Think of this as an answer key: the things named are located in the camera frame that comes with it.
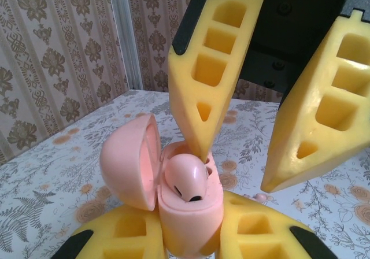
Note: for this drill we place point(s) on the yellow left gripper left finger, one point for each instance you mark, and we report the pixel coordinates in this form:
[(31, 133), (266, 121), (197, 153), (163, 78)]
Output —
[(95, 233)]

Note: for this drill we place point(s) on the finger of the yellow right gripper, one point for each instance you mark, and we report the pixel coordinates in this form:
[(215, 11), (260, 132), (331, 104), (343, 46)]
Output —
[(284, 131), (182, 97)]

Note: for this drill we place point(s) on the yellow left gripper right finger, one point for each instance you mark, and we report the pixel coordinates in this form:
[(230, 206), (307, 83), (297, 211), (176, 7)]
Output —
[(228, 236)]

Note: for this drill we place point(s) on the pink earbud charging case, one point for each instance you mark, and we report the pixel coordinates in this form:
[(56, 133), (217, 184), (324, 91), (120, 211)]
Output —
[(188, 218)]

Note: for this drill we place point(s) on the aluminium corner post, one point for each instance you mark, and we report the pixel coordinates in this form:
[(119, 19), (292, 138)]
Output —
[(127, 39)]

